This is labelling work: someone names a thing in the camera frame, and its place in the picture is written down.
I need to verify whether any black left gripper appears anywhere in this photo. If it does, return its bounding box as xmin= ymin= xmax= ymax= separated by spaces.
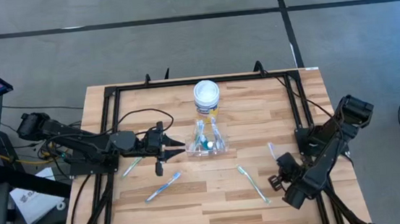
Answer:
xmin=136 ymin=119 xmax=189 ymax=178

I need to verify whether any purple toothbrush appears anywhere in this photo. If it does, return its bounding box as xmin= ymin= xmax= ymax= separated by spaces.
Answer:
xmin=266 ymin=140 xmax=279 ymax=162

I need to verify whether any blue toothbrush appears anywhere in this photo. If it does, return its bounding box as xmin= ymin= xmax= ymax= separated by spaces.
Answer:
xmin=196 ymin=118 xmax=208 ymax=144
xmin=142 ymin=171 xmax=184 ymax=204
xmin=190 ymin=121 xmax=204 ymax=153

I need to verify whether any green toothbrush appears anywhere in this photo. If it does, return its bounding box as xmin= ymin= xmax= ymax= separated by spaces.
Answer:
xmin=235 ymin=161 xmax=273 ymax=208
xmin=119 ymin=155 xmax=145 ymax=179

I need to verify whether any clear acrylic organizer box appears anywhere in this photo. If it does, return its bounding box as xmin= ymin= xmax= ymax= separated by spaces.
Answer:
xmin=182 ymin=116 xmax=232 ymax=160

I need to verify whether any Lysol wipes canister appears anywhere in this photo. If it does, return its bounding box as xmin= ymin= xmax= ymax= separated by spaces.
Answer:
xmin=192 ymin=78 xmax=224 ymax=125

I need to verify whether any black cart leg beam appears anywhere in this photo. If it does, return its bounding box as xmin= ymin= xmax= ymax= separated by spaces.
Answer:
xmin=0 ymin=159 xmax=74 ymax=205

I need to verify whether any white paper booklet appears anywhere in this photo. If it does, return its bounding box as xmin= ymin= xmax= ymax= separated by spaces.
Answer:
xmin=7 ymin=165 xmax=69 ymax=224

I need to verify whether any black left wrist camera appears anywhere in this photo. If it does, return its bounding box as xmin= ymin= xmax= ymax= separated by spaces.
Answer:
xmin=142 ymin=129 xmax=161 ymax=155

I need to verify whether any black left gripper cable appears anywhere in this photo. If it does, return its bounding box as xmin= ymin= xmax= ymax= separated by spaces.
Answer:
xmin=114 ymin=105 xmax=176 ymax=138

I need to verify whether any black metal rig frame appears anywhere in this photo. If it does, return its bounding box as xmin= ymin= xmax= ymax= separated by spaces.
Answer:
xmin=50 ymin=51 xmax=376 ymax=224

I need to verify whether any black power cable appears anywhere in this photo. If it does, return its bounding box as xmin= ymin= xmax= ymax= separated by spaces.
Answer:
xmin=264 ymin=64 xmax=334 ymax=124

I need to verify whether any thin black floor cable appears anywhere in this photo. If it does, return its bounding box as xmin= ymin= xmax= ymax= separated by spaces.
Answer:
xmin=1 ymin=98 xmax=85 ymax=118

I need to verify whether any yellow cable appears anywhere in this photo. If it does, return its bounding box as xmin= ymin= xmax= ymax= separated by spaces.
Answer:
xmin=0 ymin=143 xmax=73 ymax=169

